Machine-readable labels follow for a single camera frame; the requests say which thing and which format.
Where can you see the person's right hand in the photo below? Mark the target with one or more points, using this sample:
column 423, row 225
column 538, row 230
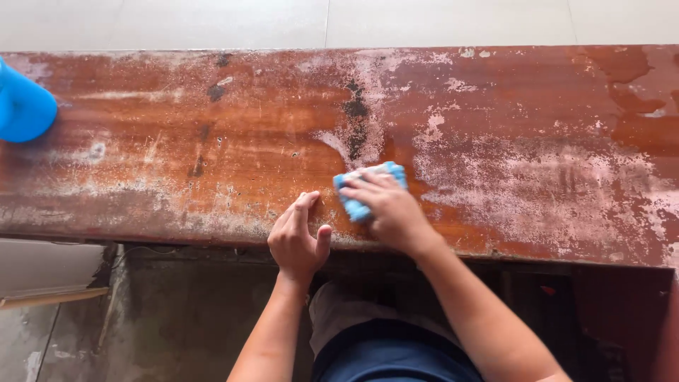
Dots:
column 392, row 212

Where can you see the person's left hand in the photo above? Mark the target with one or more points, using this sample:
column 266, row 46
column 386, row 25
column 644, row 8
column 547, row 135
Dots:
column 295, row 244

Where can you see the person's right fingers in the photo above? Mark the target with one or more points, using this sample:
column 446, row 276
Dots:
column 360, row 188

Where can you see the blue cleaning cloth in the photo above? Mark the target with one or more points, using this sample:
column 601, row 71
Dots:
column 366, row 185

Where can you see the worn red wooden table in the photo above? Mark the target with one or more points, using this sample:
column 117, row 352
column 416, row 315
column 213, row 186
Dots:
column 339, row 148

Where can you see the person's grey shirt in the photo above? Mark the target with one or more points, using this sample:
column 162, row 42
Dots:
column 350, row 313

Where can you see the person's dark blue shorts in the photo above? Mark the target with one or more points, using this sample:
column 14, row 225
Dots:
column 392, row 353

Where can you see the wooden plank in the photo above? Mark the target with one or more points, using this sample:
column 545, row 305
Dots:
column 53, row 297

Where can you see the blue plastic bottle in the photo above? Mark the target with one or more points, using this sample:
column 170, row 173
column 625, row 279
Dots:
column 24, row 103

